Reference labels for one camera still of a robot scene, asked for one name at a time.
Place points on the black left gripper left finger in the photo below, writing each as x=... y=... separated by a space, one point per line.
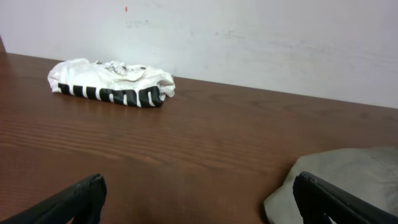
x=80 y=203

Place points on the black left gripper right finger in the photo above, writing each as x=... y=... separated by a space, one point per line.
x=320 y=202

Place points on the khaki green shorts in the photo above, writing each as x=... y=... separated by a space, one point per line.
x=369 y=174

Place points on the white black folded shirt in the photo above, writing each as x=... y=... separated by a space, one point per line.
x=116 y=82

